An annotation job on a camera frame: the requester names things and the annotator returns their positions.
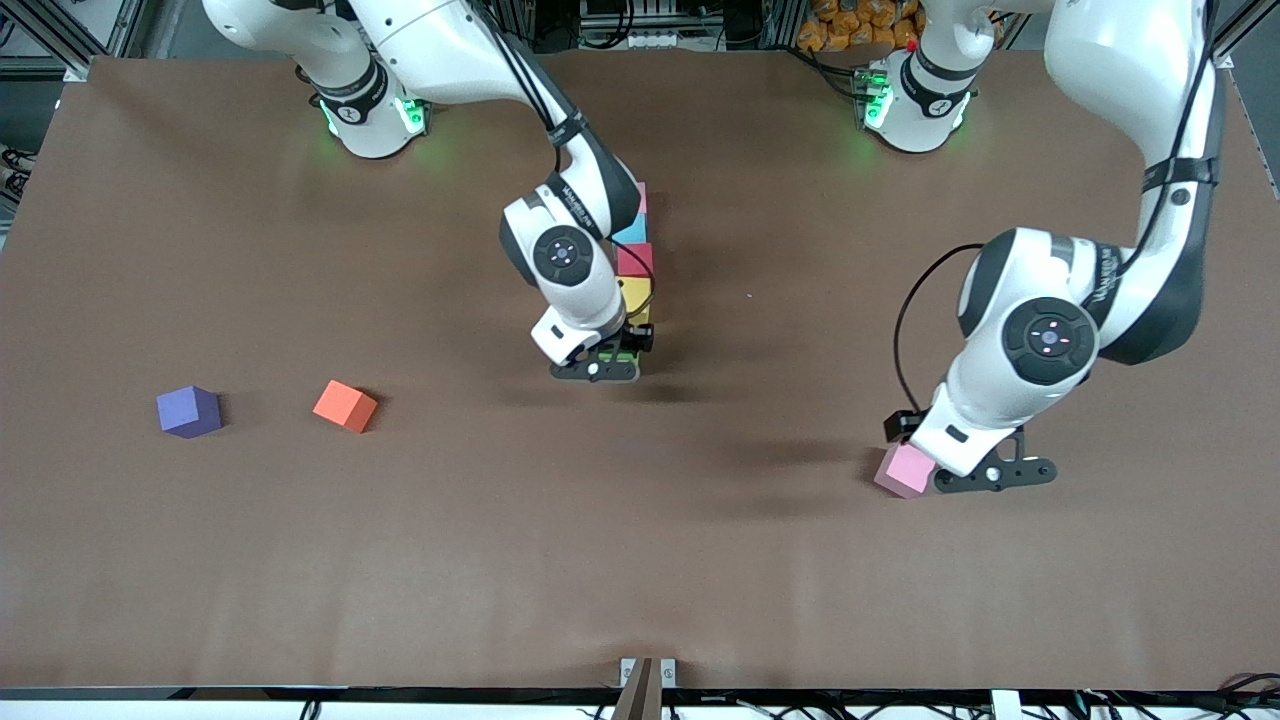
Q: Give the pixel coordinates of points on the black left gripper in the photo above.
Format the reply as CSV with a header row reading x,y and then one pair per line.
x,y
901,424

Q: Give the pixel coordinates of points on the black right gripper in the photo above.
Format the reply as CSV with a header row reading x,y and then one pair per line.
x,y
637,340

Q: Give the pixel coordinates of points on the green foam cube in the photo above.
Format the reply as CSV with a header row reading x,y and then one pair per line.
x,y
620,351

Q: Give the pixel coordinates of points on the yellow foam cube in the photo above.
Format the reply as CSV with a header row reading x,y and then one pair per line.
x,y
638,295

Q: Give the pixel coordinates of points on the red foam cube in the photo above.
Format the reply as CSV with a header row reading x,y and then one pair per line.
x,y
636,260

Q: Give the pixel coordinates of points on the blue foam cube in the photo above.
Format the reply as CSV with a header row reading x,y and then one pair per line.
x,y
638,235

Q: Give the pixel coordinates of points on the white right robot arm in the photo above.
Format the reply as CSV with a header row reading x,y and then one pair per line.
x,y
565,255

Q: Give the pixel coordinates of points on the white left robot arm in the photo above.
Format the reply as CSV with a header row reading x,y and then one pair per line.
x,y
1040,340

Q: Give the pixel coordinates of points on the large table cover sheet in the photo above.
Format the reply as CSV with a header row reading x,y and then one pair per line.
x,y
640,560

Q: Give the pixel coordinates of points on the orange foam cube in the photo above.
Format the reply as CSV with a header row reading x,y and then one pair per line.
x,y
345,405

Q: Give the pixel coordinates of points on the pile of orange objects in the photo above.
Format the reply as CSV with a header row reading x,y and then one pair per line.
x,y
850,25

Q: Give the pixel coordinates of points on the purple foam cube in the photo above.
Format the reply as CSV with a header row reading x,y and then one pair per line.
x,y
188,410

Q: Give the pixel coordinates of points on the metal bracket with wooden stick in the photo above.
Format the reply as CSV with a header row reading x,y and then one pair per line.
x,y
648,690

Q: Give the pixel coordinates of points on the aluminium frame profile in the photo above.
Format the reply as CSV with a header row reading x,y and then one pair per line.
x,y
75,35
1245,30

